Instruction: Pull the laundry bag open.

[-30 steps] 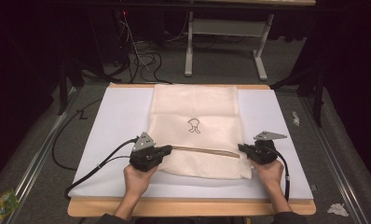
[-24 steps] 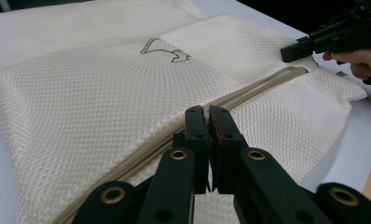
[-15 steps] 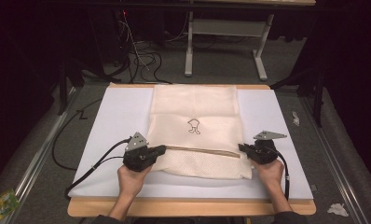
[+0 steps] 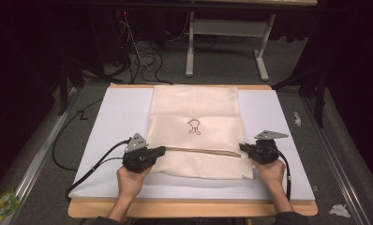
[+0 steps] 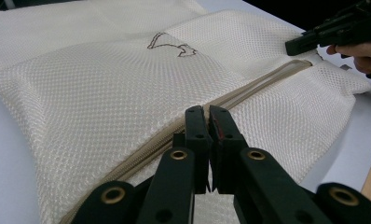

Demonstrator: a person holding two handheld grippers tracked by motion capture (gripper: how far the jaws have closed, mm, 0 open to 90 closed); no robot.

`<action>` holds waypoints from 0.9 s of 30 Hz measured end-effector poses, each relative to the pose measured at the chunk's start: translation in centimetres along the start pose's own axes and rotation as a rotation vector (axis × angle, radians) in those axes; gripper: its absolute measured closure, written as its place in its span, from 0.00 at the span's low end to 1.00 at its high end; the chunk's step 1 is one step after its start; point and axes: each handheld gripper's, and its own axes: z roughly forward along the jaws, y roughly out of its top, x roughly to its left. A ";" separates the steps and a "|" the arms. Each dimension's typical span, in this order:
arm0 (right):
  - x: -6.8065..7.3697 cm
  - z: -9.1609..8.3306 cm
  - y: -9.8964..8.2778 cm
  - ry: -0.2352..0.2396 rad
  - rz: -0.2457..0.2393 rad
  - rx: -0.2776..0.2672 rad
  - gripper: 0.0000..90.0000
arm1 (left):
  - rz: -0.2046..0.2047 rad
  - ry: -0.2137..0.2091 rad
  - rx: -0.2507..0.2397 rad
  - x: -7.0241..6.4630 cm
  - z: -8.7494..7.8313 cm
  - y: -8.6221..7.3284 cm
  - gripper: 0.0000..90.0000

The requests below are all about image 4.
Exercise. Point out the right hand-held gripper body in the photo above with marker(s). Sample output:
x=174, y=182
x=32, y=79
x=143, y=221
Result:
x=265, y=151

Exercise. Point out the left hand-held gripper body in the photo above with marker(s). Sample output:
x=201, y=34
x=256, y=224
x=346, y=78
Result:
x=137, y=159

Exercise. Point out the cream mesh laundry bag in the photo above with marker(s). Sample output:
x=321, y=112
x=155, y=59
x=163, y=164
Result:
x=195, y=125

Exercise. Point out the person's right hand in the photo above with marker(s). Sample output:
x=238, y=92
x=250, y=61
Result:
x=270, y=173

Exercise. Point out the person's left hand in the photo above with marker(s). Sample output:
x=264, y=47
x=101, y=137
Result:
x=131, y=182

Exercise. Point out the white board sheet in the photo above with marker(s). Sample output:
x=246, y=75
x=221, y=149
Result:
x=119, y=118

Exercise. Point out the small white scrap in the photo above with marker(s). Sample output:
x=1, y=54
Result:
x=297, y=119

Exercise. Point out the wooden table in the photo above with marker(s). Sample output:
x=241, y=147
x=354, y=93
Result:
x=190, y=209

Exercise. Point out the black stand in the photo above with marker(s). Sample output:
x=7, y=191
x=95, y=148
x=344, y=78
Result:
x=319, y=100
x=63, y=87

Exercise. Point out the crumpled white paper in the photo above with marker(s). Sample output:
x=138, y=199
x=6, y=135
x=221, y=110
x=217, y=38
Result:
x=339, y=211

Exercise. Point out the green printed packet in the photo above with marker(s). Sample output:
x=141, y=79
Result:
x=0, y=207

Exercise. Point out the metal floor rail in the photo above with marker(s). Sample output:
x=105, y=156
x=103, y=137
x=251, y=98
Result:
x=37, y=156
x=331, y=156

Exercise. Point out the white metal desk frame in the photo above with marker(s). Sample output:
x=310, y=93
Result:
x=228, y=27

